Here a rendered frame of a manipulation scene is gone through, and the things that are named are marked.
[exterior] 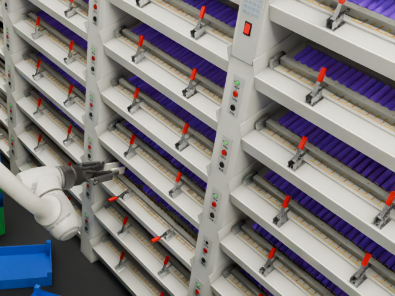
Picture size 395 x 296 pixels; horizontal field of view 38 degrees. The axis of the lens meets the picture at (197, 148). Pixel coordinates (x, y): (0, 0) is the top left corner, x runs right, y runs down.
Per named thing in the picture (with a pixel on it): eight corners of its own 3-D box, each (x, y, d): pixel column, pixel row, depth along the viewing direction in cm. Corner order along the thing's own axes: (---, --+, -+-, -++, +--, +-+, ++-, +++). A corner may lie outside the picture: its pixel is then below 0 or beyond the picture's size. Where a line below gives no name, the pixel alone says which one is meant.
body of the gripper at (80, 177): (77, 174, 206) (99, 170, 213) (65, 161, 211) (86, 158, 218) (73, 191, 210) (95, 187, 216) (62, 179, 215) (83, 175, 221)
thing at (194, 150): (210, 185, 179) (204, 156, 169) (103, 101, 215) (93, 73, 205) (256, 150, 187) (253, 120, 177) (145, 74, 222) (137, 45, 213)
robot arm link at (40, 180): (45, 177, 212) (60, 205, 206) (5, 184, 201) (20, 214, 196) (54, 158, 206) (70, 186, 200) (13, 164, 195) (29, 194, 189)
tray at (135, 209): (193, 274, 200) (190, 259, 193) (98, 184, 235) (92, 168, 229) (235, 239, 208) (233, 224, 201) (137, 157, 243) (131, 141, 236)
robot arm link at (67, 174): (52, 161, 207) (66, 159, 211) (47, 182, 211) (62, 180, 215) (64, 174, 202) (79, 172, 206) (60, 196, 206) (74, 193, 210)
